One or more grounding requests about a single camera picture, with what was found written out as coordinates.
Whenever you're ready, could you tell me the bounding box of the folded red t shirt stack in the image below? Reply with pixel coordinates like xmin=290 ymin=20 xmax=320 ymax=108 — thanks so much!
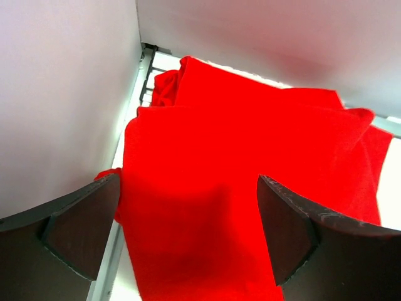
xmin=151 ymin=56 xmax=344 ymax=110

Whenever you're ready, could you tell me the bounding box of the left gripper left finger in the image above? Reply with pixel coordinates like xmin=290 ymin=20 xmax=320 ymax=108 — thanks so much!
xmin=1 ymin=174 xmax=120 ymax=301

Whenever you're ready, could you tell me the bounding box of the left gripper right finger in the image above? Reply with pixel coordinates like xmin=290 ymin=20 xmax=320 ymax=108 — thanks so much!
xmin=257 ymin=176 xmax=400 ymax=300

